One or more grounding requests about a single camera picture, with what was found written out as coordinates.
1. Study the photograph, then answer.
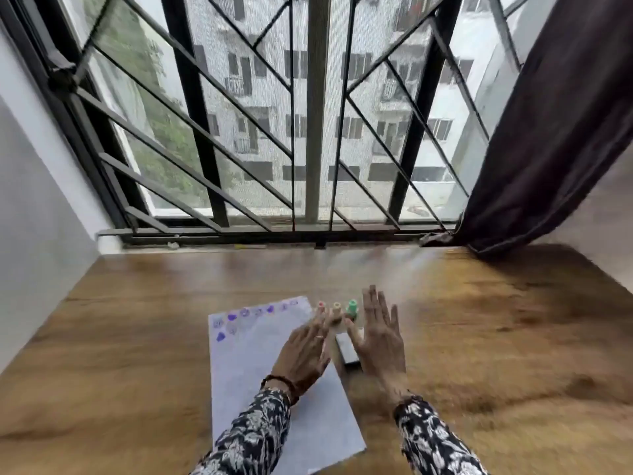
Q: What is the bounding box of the grey ink pad box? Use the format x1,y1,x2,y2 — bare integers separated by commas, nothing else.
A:
335,328,365,367

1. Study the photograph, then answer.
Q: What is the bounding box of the black metal window grille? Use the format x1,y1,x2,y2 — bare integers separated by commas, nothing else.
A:
0,0,537,249

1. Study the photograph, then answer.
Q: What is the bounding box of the dark beaded bracelet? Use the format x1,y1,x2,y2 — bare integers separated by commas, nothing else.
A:
260,374,301,406

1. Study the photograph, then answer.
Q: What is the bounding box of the white paper with purple stamps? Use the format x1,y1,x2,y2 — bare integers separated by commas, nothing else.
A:
208,296,367,475

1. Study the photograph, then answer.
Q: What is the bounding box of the dark brown curtain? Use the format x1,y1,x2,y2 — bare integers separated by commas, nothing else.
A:
419,0,633,258

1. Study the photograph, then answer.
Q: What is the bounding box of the grey window mullion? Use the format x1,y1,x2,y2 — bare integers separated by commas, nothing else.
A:
303,0,333,224

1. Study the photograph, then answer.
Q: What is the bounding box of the white apartment building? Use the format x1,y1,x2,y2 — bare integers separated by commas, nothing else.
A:
134,0,525,218

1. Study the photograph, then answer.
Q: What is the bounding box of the green tree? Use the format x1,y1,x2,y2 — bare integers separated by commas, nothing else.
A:
79,0,211,203

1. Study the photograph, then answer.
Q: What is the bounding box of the person's right hand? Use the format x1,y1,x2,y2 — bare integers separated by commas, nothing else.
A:
345,285,407,391

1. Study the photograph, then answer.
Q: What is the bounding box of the person's left hand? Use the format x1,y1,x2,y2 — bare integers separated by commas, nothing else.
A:
270,310,343,397

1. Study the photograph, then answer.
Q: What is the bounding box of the person's left forearm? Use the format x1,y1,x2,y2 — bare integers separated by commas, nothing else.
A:
189,388,292,475

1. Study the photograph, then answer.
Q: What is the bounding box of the person's right forearm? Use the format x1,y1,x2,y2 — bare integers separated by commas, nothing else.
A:
393,396,489,475

